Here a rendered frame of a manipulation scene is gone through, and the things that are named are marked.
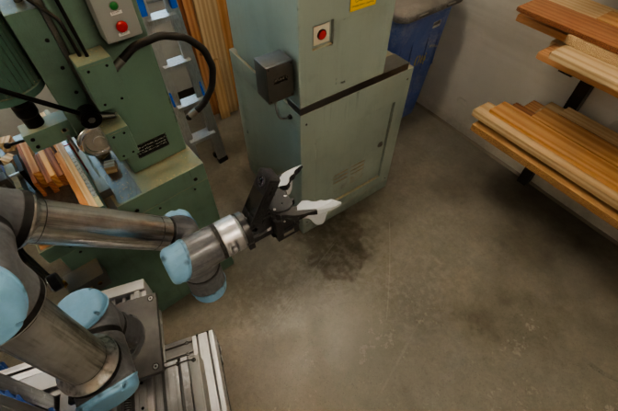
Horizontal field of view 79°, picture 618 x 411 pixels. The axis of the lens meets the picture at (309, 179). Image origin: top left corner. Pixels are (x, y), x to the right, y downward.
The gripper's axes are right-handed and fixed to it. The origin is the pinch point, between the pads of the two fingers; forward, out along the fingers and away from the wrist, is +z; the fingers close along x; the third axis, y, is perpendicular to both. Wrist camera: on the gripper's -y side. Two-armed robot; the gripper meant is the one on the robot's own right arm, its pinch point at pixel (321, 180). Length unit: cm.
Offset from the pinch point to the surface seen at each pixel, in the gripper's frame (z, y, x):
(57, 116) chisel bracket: -47, 5, -84
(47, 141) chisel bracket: -53, 10, -80
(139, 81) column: -20, -1, -74
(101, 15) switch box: -23, -25, -64
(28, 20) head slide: -39, -26, -73
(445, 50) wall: 176, 58, -109
